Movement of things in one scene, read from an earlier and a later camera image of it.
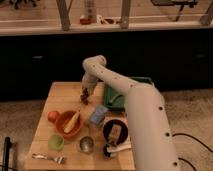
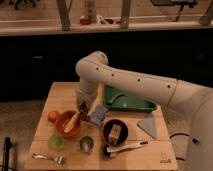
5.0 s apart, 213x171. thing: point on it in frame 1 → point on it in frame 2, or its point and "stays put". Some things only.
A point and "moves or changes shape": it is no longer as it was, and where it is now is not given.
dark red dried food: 84,96 moves or changes shape
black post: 7,146 stays put
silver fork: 59,159 stays put
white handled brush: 109,149 stays put
